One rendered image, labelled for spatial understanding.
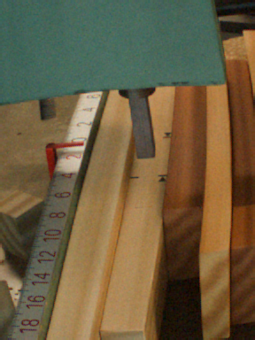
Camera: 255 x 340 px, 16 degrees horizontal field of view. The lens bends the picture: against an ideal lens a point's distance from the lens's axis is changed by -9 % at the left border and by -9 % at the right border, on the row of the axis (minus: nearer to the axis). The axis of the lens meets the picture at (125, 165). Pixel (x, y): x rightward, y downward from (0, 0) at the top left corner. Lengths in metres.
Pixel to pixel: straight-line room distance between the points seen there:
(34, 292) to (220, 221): 0.09
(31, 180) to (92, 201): 2.20
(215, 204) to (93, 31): 0.10
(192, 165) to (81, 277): 0.12
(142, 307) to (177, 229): 0.08
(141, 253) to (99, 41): 0.10
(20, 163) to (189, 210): 2.32
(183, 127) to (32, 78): 0.12
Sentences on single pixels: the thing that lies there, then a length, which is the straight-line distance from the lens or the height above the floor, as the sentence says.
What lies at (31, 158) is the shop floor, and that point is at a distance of 2.80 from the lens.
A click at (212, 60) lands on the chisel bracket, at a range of 0.45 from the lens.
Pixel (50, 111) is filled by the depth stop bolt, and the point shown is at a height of 0.96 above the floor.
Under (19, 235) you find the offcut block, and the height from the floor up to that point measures 0.82.
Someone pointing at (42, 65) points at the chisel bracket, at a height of 1.02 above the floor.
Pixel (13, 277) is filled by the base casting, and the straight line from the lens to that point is 0.70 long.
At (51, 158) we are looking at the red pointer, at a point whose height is 0.95.
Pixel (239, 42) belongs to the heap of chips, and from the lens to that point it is 0.76.
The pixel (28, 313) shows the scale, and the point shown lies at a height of 0.96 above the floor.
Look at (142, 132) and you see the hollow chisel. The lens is 0.50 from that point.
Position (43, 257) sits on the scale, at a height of 0.96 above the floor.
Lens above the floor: 1.17
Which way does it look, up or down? 26 degrees down
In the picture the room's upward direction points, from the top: 8 degrees counter-clockwise
